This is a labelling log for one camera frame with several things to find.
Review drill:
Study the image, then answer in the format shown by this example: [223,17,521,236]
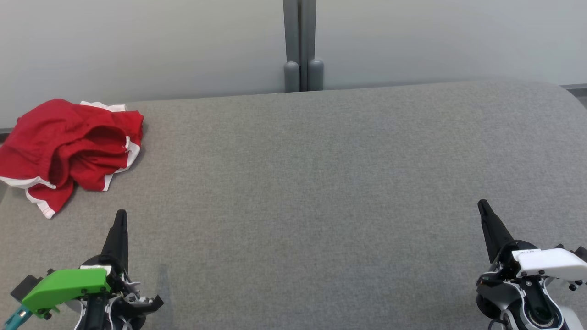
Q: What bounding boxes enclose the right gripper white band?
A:
[477,199,587,280]

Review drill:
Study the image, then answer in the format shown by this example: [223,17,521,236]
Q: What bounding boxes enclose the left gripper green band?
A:
[22,209,132,320]

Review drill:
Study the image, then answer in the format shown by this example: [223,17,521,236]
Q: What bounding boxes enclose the red shorts with white stripes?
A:
[0,99,141,219]

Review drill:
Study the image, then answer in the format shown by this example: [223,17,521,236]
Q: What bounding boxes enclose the grey partition post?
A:
[283,0,324,93]

